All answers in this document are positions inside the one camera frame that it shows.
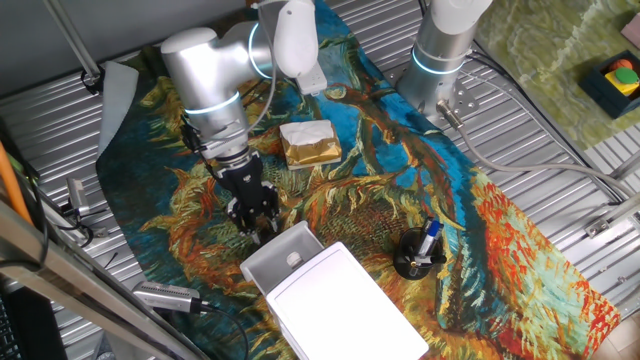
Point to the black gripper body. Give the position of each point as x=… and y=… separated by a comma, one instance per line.
x=246, y=186

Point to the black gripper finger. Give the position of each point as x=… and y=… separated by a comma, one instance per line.
x=274, y=215
x=245, y=223

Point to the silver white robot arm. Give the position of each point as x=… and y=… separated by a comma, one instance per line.
x=210, y=75

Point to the white drawer knob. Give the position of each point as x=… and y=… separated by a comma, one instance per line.
x=294, y=260

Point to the gold tissue pack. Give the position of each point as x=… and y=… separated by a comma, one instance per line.
x=310, y=150

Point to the sunflower painting print cloth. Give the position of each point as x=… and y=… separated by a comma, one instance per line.
x=380, y=200

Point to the white power strip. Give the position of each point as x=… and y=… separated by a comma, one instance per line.
x=315, y=82

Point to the black round pen holder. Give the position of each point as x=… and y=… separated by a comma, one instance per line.
x=407, y=252

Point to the silver marker with blue cap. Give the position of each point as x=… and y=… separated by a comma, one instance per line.
x=430, y=237

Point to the black pen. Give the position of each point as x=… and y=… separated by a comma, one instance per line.
x=435, y=259

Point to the grey pole with black foot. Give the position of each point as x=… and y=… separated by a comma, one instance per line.
x=70, y=35

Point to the green marbled cloth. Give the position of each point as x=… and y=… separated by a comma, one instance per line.
x=540, y=40

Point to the dark blue box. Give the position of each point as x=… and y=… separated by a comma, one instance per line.
x=597, y=90

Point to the yellow block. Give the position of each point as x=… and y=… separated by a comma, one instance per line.
x=620, y=89

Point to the orange ball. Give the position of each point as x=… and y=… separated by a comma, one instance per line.
x=620, y=64

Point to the green round cap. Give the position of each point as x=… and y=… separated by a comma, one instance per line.
x=627, y=75

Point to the pink box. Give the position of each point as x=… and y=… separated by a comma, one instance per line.
x=632, y=31

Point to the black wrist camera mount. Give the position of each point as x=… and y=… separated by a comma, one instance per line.
x=192, y=140

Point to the silver depth camera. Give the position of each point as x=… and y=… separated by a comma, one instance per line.
x=165, y=296

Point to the small silver camera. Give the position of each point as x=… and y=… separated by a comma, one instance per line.
x=77, y=195

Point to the aluminium frame bar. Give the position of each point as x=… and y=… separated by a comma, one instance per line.
x=75, y=280

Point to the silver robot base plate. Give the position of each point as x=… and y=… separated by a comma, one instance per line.
x=467, y=102

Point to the aluminium profile rail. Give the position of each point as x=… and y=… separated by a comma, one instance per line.
x=625, y=165
x=612, y=217

